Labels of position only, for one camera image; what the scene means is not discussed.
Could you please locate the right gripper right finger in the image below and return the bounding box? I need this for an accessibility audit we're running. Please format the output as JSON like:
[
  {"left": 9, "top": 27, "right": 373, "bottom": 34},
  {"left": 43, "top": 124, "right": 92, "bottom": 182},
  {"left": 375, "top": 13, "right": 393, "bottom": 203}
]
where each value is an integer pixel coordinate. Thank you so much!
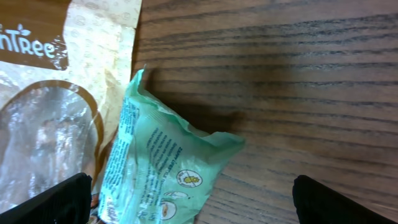
[{"left": 292, "top": 175, "right": 397, "bottom": 224}]

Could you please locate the brown snack bag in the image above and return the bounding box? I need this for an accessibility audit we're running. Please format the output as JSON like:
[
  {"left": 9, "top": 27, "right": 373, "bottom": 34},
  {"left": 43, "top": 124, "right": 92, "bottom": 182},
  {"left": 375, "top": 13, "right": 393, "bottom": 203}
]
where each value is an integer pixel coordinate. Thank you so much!
[{"left": 1, "top": 0, "right": 142, "bottom": 212}]

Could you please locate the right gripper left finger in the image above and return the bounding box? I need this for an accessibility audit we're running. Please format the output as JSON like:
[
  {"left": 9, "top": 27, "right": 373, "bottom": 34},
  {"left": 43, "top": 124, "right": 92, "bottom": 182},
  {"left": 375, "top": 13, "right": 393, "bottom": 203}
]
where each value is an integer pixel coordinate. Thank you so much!
[{"left": 1, "top": 172, "right": 91, "bottom": 224}]

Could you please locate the teal wet wipes pack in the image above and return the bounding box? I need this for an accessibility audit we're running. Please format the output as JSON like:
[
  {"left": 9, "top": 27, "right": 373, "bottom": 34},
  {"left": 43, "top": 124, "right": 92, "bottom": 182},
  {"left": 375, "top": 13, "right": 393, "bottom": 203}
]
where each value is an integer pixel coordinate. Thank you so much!
[{"left": 98, "top": 70, "right": 245, "bottom": 224}]

